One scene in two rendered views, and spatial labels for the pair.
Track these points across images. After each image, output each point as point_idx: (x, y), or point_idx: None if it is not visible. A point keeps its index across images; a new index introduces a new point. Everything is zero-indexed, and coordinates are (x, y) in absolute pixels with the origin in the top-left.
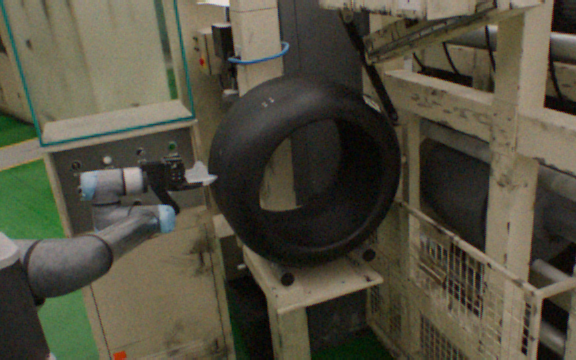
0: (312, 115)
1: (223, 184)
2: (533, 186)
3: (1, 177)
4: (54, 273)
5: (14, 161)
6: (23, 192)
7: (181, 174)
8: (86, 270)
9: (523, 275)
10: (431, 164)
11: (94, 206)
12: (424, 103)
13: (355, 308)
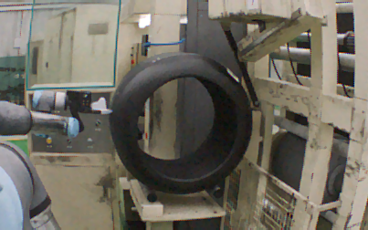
0: (185, 72)
1: (114, 114)
2: (329, 149)
3: (17, 142)
4: (2, 117)
5: (26, 136)
6: (26, 152)
7: (89, 102)
8: (16, 121)
9: (316, 213)
10: (279, 147)
11: (36, 111)
12: (276, 95)
13: None
